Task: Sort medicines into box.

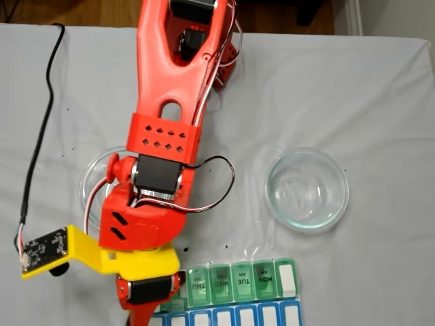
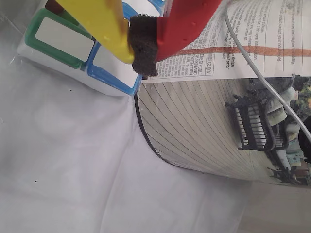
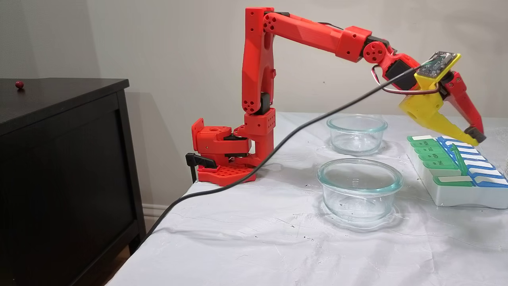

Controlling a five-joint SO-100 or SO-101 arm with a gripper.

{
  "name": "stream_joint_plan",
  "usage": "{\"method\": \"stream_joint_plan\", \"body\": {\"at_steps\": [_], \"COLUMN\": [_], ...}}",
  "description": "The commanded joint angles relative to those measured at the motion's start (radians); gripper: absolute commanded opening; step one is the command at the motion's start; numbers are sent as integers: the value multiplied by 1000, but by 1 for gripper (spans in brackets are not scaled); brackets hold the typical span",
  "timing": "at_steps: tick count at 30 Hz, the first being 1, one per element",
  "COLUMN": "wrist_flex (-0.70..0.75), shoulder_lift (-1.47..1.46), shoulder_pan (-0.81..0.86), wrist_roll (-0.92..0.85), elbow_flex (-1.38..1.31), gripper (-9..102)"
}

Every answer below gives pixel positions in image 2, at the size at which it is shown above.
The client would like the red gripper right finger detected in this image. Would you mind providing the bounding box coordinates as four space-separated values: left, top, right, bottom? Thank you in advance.
129 0 222 77

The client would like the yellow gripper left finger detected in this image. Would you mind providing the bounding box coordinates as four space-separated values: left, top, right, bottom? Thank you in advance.
55 0 135 65

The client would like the weekly pill organizer box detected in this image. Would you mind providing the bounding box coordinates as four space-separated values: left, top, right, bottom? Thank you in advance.
16 0 169 98

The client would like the white plastic table cover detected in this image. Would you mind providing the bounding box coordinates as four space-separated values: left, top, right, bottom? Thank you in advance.
0 0 311 233

